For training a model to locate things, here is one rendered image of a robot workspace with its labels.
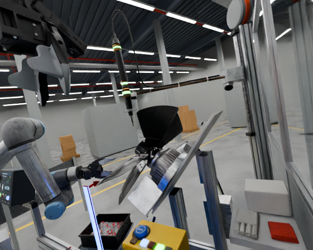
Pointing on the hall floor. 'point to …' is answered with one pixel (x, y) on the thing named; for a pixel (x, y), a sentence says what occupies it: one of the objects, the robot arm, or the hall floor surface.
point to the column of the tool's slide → (254, 105)
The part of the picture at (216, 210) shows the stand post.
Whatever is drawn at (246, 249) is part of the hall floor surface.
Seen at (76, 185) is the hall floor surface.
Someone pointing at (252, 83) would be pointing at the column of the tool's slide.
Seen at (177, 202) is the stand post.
